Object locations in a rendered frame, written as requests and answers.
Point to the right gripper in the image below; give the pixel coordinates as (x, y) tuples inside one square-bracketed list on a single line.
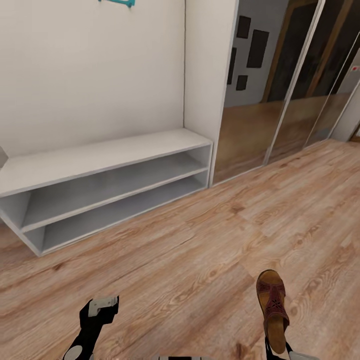
[(270, 355)]

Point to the sandal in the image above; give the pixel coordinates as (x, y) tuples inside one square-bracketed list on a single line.
[(271, 295)]

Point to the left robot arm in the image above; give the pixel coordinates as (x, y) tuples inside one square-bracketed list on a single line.
[(93, 316)]

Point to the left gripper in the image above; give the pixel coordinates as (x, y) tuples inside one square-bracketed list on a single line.
[(105, 316)]

